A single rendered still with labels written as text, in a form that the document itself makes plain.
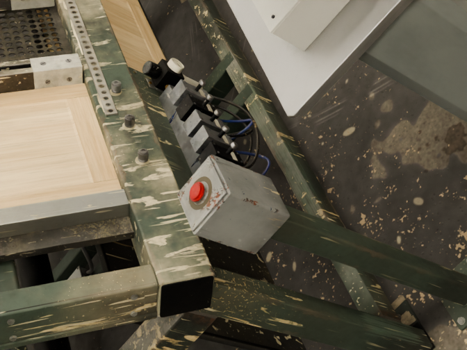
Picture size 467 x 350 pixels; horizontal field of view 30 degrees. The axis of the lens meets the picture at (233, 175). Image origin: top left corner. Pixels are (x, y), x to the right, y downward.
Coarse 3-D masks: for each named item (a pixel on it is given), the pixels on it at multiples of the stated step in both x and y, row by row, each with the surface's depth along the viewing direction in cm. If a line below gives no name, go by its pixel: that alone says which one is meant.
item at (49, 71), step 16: (0, 64) 221; (16, 64) 222; (32, 64) 222; (48, 64) 223; (64, 64) 224; (80, 64) 224; (0, 80) 218; (16, 80) 220; (32, 80) 222; (48, 80) 223; (64, 80) 225; (80, 80) 226
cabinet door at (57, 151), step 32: (0, 96) 220; (32, 96) 221; (64, 96) 222; (0, 128) 211; (32, 128) 212; (64, 128) 213; (96, 128) 214; (0, 160) 203; (32, 160) 204; (64, 160) 205; (96, 160) 205; (0, 192) 195; (32, 192) 195; (64, 192) 196; (96, 192) 197
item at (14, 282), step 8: (0, 264) 186; (8, 264) 186; (0, 272) 185; (8, 272) 185; (16, 272) 186; (0, 280) 183; (8, 280) 183; (16, 280) 184; (0, 288) 181; (8, 288) 182; (16, 288) 182
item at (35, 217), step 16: (112, 192) 195; (16, 208) 188; (32, 208) 189; (48, 208) 189; (64, 208) 190; (80, 208) 190; (96, 208) 191; (112, 208) 192; (128, 208) 194; (0, 224) 184; (16, 224) 186; (32, 224) 187; (48, 224) 189; (64, 224) 190
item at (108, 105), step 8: (64, 0) 250; (72, 0) 250; (72, 16) 244; (80, 16) 244; (80, 24) 241; (80, 32) 239; (80, 40) 235; (88, 40) 235; (88, 48) 233; (88, 56) 230; (96, 56) 230; (88, 64) 227; (96, 64) 228; (96, 72) 225; (96, 80) 222; (104, 80) 223; (96, 88) 220; (104, 88) 220; (104, 96) 218; (104, 104) 215; (112, 104) 216; (112, 112) 213
